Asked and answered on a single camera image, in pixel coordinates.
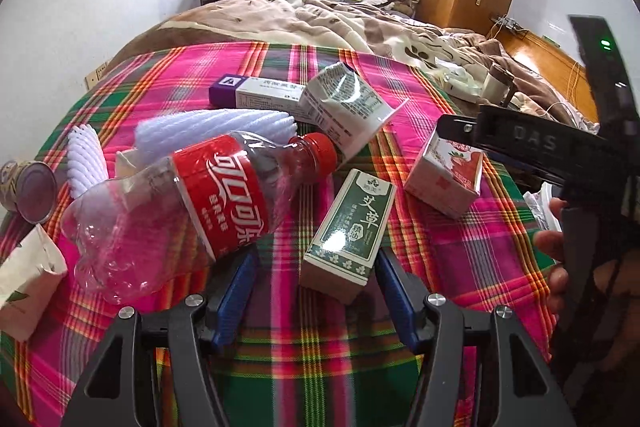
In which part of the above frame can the red cartoon drink can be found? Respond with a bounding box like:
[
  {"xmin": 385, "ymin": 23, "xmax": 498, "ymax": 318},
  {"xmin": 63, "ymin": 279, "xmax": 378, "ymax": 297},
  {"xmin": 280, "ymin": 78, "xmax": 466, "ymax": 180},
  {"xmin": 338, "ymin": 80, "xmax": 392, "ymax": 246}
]
[{"xmin": 0, "ymin": 160, "xmax": 58, "ymax": 224}]

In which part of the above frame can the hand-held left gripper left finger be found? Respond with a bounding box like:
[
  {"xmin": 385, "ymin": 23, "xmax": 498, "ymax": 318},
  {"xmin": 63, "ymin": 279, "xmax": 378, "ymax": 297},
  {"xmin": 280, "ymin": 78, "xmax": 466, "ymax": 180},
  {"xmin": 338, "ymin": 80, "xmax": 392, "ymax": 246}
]
[{"xmin": 60, "ymin": 251, "xmax": 261, "ymax": 427}]

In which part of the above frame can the cream small box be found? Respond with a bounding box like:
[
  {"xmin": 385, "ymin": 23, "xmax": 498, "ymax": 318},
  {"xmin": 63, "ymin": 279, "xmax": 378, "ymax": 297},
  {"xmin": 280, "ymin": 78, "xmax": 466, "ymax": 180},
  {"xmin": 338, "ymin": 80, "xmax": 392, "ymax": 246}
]
[{"xmin": 115, "ymin": 148, "xmax": 151, "ymax": 180}]

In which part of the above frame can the purple and white box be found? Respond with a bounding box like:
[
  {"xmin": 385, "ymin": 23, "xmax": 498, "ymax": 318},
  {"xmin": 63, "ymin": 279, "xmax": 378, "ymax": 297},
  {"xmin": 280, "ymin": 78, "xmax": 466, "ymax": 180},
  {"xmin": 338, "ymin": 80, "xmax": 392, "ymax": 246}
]
[{"xmin": 208, "ymin": 75, "xmax": 321, "ymax": 122}]

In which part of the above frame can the brown patterned blanket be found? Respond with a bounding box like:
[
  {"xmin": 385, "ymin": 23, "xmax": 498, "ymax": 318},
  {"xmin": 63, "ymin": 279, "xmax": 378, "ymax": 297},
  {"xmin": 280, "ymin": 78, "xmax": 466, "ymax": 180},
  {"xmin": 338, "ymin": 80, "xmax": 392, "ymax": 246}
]
[{"xmin": 107, "ymin": 0, "xmax": 601, "ymax": 128}]

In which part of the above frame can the wall socket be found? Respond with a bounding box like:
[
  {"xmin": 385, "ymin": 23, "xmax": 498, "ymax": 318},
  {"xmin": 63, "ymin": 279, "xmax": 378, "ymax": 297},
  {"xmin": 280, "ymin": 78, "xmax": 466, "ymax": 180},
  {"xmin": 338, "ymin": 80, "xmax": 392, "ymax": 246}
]
[{"xmin": 85, "ymin": 61, "xmax": 111, "ymax": 90}]

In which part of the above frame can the wooden headboard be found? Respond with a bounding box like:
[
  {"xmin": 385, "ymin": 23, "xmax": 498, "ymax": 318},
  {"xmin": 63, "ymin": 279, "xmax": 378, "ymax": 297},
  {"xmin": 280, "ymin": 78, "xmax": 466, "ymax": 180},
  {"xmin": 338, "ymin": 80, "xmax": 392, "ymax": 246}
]
[{"xmin": 492, "ymin": 29, "xmax": 601, "ymax": 122}]

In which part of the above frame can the clear red label cola bottle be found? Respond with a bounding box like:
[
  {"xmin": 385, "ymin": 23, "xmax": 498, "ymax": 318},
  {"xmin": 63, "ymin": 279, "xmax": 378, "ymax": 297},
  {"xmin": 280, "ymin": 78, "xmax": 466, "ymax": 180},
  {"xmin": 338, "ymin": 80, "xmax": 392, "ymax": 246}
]
[{"xmin": 60, "ymin": 132, "xmax": 337, "ymax": 305}]

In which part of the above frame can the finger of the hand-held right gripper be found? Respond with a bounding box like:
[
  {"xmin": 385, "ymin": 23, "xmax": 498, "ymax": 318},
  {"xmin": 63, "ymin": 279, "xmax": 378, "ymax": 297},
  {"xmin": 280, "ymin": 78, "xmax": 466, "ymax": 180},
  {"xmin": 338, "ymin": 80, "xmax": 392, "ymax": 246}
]
[{"xmin": 435, "ymin": 114, "xmax": 480, "ymax": 144}]

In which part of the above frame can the person's right hand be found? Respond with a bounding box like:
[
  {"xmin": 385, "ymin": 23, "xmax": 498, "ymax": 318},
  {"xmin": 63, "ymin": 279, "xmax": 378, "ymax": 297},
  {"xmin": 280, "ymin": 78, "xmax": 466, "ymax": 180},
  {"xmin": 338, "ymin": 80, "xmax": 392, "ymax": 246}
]
[{"xmin": 532, "ymin": 197, "xmax": 571, "ymax": 315}]

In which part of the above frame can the green and white box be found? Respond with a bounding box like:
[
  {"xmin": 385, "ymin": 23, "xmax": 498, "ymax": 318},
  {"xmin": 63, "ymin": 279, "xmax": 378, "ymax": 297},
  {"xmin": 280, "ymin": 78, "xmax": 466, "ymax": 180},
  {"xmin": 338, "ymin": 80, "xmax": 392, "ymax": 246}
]
[{"xmin": 299, "ymin": 168, "xmax": 398, "ymax": 305}]

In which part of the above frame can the large white foam net sleeve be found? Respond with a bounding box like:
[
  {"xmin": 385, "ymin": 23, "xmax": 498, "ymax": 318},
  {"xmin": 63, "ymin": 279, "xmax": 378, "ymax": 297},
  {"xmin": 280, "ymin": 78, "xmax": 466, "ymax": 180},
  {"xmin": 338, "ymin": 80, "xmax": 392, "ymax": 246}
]
[{"xmin": 135, "ymin": 107, "xmax": 296, "ymax": 162}]

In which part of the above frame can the red and white small carton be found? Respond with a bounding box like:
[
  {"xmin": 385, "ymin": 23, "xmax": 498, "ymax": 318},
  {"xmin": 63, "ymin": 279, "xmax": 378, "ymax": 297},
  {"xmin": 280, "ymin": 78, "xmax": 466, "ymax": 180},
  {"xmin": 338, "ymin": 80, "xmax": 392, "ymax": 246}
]
[{"xmin": 404, "ymin": 127, "xmax": 485, "ymax": 219}]

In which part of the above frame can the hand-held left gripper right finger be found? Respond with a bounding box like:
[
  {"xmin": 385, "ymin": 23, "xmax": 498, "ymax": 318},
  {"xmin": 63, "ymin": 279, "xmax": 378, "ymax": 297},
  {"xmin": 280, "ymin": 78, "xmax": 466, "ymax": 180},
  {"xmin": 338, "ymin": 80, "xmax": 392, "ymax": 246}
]
[{"xmin": 375, "ymin": 247, "xmax": 581, "ymax": 427}]

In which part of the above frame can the small white foam net sleeve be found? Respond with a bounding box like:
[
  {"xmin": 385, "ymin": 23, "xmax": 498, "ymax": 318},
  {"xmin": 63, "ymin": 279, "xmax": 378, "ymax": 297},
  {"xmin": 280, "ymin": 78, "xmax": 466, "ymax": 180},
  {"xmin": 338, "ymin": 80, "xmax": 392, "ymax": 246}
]
[{"xmin": 66, "ymin": 124, "xmax": 108, "ymax": 198}]

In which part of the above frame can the white plastic wrapper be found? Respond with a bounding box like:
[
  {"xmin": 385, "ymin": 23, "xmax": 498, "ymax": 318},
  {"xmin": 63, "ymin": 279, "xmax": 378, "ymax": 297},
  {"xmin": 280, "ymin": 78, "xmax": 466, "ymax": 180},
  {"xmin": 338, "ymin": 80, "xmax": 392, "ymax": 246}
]
[{"xmin": 442, "ymin": 62, "xmax": 486, "ymax": 100}]

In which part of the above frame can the pink green plaid cloth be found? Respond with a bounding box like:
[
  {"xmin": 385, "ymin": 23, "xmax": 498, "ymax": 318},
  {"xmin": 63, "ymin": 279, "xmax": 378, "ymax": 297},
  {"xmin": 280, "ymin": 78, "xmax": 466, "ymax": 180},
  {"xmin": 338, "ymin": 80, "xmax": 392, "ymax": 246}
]
[{"xmin": 0, "ymin": 41, "xmax": 561, "ymax": 427}]

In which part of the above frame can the cream paper bag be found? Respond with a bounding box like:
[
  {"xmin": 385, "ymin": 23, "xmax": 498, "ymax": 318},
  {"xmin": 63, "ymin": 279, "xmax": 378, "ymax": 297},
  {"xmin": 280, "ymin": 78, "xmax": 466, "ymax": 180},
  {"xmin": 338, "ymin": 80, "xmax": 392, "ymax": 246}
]
[{"xmin": 0, "ymin": 224, "xmax": 68, "ymax": 342}]

